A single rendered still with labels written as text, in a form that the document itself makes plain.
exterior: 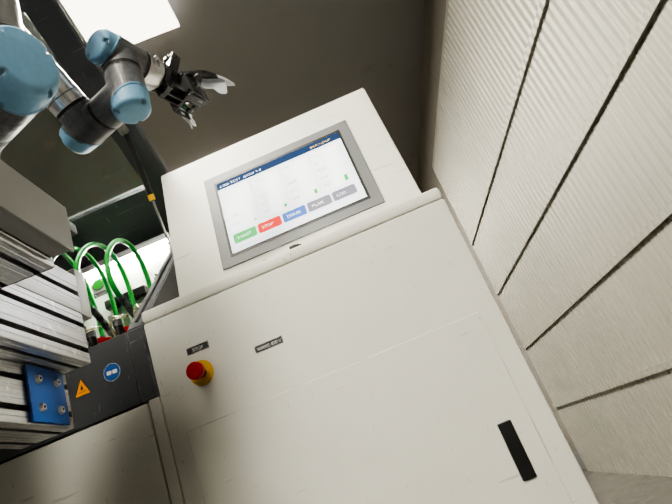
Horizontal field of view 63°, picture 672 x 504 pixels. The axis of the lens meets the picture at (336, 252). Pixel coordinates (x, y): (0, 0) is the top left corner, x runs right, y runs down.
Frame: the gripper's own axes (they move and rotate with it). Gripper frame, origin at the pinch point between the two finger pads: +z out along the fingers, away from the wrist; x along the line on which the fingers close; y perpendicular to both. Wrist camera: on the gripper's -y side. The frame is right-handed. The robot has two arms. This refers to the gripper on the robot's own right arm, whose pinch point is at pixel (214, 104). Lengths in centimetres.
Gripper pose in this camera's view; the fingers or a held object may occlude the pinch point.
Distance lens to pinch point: 148.0
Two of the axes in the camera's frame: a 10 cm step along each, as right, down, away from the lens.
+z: 5.1, 1.6, 8.4
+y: 4.5, 7.9, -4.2
